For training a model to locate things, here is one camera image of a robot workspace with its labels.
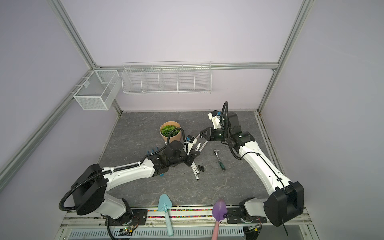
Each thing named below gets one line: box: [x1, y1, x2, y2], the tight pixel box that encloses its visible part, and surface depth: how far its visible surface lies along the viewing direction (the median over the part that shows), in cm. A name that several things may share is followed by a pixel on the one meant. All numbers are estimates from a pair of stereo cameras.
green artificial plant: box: [161, 125, 180, 137], surface depth 96 cm
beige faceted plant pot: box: [159, 121, 181, 143], surface depth 100 cm
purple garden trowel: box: [211, 198, 227, 240], surface depth 77 cm
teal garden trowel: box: [158, 194, 174, 237], surface depth 77 cm
